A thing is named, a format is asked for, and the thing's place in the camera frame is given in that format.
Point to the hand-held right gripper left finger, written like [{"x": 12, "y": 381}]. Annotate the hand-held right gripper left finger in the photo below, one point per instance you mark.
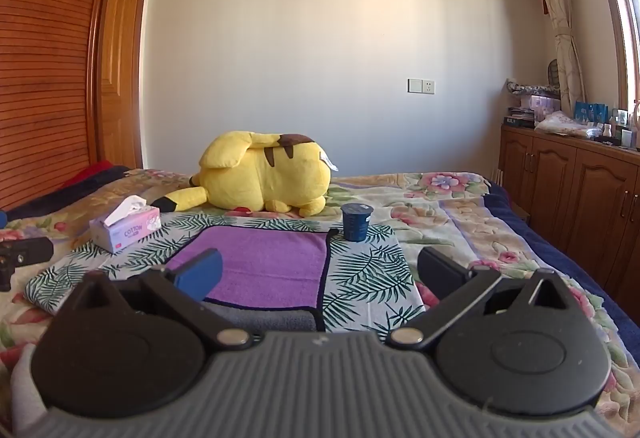
[{"x": 200, "y": 275}]

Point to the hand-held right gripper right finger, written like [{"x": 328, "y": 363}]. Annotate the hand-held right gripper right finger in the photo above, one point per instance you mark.
[{"x": 440, "y": 273}]

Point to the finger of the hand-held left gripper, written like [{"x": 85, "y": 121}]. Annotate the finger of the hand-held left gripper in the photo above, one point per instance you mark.
[
  {"x": 5, "y": 278},
  {"x": 30, "y": 250}
]

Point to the purple towel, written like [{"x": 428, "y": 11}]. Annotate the purple towel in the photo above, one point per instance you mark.
[{"x": 270, "y": 263}]

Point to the green leaf printed towel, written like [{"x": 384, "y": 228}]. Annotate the green leaf printed towel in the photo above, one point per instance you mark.
[{"x": 365, "y": 273}]

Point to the grey towel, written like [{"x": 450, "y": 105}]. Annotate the grey towel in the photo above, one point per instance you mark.
[{"x": 270, "y": 317}]

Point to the pink tissue box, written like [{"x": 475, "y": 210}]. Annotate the pink tissue box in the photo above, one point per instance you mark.
[{"x": 130, "y": 230}]

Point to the dark blue cup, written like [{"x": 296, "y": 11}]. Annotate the dark blue cup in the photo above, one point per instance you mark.
[{"x": 356, "y": 223}]

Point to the red cloth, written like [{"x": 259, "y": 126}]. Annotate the red cloth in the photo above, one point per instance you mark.
[{"x": 92, "y": 171}]

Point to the white cloth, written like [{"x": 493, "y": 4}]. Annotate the white cloth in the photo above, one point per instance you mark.
[{"x": 25, "y": 388}]

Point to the yellow plush toy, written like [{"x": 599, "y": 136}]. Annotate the yellow plush toy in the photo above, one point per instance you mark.
[{"x": 260, "y": 173}]

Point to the wooden cabinet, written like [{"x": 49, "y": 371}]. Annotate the wooden cabinet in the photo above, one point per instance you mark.
[{"x": 565, "y": 193}]

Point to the stack of dark boxes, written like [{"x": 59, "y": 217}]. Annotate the stack of dark boxes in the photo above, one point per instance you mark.
[{"x": 520, "y": 117}]

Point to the slatted wooden wardrobe door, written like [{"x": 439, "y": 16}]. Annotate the slatted wooden wardrobe door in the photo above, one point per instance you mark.
[{"x": 45, "y": 68}]

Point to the pink floral crumpled cloth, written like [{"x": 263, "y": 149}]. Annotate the pink floral crumpled cloth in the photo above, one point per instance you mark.
[{"x": 565, "y": 126}]

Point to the purple and white box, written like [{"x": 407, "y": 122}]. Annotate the purple and white box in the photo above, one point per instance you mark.
[{"x": 542, "y": 106}]

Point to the wooden room door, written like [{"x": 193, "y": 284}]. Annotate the wooden room door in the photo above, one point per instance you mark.
[{"x": 122, "y": 68}]

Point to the folded floral cloth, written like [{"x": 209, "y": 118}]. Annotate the folded floral cloth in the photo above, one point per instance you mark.
[{"x": 530, "y": 88}]

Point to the small white bottle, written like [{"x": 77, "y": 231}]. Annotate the small white bottle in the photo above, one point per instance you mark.
[{"x": 608, "y": 132}]

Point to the blue and white boxes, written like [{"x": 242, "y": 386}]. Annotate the blue and white boxes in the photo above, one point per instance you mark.
[{"x": 590, "y": 112}]

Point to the small desk fan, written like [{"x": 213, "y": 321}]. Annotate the small desk fan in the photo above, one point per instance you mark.
[{"x": 553, "y": 72}]

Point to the patterned beige curtain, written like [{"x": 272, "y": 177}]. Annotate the patterned beige curtain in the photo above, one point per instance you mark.
[{"x": 560, "y": 18}]

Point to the white wall socket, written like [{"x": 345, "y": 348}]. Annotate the white wall socket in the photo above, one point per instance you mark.
[{"x": 421, "y": 86}]

